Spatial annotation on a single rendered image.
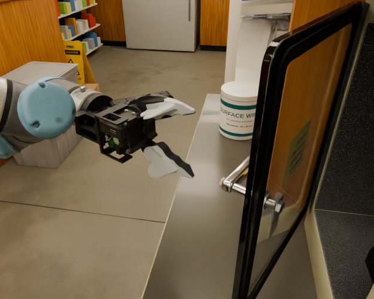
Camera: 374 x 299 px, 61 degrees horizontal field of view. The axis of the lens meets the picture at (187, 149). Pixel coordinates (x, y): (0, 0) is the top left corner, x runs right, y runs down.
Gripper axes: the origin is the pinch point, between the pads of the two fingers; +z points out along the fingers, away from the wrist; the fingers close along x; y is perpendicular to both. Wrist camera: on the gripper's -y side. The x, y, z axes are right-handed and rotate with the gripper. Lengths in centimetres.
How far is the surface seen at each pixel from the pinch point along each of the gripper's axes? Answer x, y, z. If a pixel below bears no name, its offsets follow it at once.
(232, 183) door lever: 0.8, 5.8, 10.0
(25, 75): -55, -77, -206
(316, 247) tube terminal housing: -21.0, -11.8, 19.5
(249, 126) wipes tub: -21, -46, -12
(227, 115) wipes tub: -18, -43, -18
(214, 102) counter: -26, -64, -36
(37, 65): -55, -94, -220
